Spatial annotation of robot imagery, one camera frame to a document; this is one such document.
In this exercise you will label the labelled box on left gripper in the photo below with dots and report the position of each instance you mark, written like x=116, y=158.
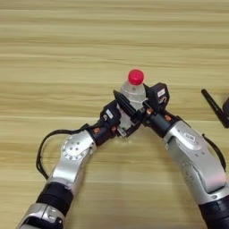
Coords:
x=110, y=114

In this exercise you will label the labelled box on gripper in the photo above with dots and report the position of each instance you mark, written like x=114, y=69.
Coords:
x=158, y=95
x=110, y=114

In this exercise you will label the clear bottle with red cap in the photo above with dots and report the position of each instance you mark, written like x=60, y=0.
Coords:
x=135, y=89

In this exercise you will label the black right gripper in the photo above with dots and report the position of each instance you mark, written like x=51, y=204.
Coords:
x=159, y=123

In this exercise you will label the long black tapered bar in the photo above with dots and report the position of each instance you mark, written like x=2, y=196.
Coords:
x=214, y=108

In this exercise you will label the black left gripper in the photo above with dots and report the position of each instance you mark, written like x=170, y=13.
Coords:
x=101, y=135

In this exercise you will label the labelled box on right gripper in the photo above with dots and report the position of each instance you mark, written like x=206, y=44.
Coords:
x=158, y=95

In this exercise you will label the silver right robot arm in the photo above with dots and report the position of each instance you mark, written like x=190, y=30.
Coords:
x=193, y=155

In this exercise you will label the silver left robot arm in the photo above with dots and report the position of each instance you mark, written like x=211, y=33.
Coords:
x=73, y=155

